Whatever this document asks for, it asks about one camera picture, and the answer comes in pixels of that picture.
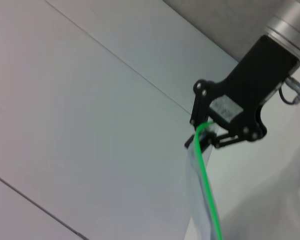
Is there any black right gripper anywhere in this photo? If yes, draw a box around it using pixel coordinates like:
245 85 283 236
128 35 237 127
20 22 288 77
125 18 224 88
192 34 300 152

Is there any green zipper transparent document bag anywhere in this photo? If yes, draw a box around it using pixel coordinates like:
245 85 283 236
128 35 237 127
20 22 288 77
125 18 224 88
186 121 225 240

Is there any black cable with silver connector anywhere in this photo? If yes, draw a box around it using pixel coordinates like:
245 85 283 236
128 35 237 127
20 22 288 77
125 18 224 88
278 76 300 105

